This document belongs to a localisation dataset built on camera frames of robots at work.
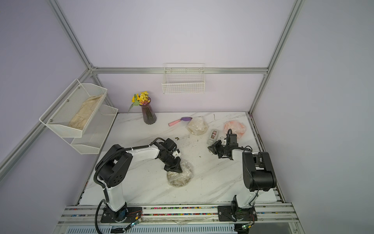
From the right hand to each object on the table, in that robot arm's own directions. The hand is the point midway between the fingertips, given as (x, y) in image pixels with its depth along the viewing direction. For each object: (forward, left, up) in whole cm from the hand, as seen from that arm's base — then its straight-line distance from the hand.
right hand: (205, 147), depth 94 cm
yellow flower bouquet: (+26, +41, +19) cm, 52 cm away
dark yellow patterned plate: (-20, +16, -3) cm, 25 cm away
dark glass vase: (+27, +41, +2) cm, 49 cm away
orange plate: (+17, -25, -2) cm, 30 cm away
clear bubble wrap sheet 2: (+17, -25, -1) cm, 30 cm away
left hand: (-15, +16, -4) cm, 23 cm away
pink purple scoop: (+29, +15, -3) cm, 33 cm away
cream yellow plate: (+20, +4, -2) cm, 20 cm away
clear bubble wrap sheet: (+20, +4, -2) cm, 20 cm away
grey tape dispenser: (+9, -7, -2) cm, 12 cm away
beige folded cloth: (+2, +68, +26) cm, 73 cm away
